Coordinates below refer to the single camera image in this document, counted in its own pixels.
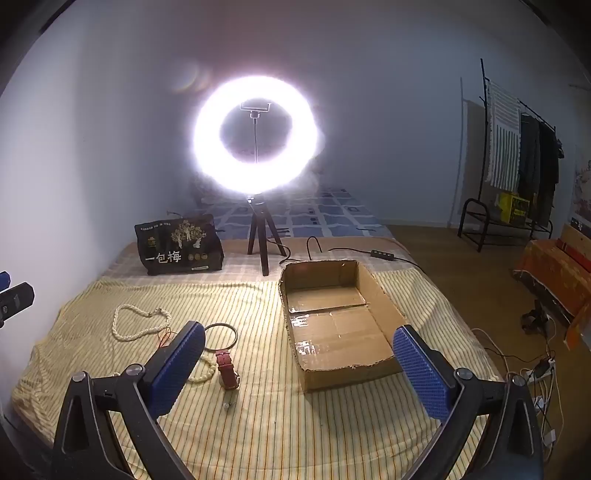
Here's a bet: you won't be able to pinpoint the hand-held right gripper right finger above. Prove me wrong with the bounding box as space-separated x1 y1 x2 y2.
392 324 546 480

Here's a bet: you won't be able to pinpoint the white ring light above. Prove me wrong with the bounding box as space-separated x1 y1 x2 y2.
191 74 324 195

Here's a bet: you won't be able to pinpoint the pink brown bracelet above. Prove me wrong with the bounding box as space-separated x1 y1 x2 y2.
216 351 242 391

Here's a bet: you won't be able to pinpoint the white striped hanging cloth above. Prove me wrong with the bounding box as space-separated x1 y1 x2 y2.
487 80 522 190

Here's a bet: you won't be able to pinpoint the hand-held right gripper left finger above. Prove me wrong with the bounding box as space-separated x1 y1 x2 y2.
51 320 207 480

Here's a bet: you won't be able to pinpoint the blue plaid quilt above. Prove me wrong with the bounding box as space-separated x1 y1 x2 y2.
191 185 395 241

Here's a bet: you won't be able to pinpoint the black tripod stand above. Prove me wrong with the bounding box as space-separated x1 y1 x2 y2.
247 196 287 277

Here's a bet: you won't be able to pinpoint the black metal clothes rack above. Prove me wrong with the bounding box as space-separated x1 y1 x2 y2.
457 59 566 252

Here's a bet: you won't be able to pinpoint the orange red boxes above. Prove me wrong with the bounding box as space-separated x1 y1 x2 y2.
512 239 591 324

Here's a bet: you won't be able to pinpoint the dark grey hanging garment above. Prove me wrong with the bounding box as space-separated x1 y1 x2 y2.
517 113 542 217

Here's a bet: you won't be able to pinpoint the cardboard box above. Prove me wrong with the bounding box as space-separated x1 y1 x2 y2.
278 260 408 394

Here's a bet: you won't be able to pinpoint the yellow box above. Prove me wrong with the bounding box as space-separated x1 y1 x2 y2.
496 191 531 224

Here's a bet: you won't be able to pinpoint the brown cardboard carton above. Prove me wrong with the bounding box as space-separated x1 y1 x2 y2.
556 224 591 264

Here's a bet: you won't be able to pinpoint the black floor stand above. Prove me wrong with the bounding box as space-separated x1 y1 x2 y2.
522 300 550 330

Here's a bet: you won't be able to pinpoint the black printed snack bag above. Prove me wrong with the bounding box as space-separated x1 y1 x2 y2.
135 213 225 277

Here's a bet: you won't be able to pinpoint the white pearl necklace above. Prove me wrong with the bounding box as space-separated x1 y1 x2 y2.
112 303 172 343

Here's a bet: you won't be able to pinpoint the landscape wall poster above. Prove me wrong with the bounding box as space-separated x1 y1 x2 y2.
573 159 591 217

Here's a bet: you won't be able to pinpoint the black bangle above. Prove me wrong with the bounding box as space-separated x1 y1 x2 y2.
203 323 239 354

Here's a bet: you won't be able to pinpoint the floor cables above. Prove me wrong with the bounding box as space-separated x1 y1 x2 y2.
471 314 568 448

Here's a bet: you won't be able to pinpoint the pink checked bedsheet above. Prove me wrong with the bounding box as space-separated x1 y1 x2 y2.
106 237 411 282

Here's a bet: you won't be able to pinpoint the phone clamp on pole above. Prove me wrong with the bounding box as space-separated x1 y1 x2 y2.
240 104 271 164

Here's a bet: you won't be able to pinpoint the white power strip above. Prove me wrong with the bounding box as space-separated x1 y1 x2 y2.
526 360 555 384

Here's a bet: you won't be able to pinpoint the black hanging garment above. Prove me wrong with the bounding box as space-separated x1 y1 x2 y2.
538 122 565 227

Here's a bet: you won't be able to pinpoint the pearl bead bracelet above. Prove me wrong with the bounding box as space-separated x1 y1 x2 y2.
187 355 217 383

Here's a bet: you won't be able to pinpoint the black cable with switch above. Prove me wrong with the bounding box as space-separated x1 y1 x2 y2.
277 236 421 268

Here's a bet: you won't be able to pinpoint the yellow striped blanket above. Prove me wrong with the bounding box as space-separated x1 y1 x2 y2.
11 268 504 480

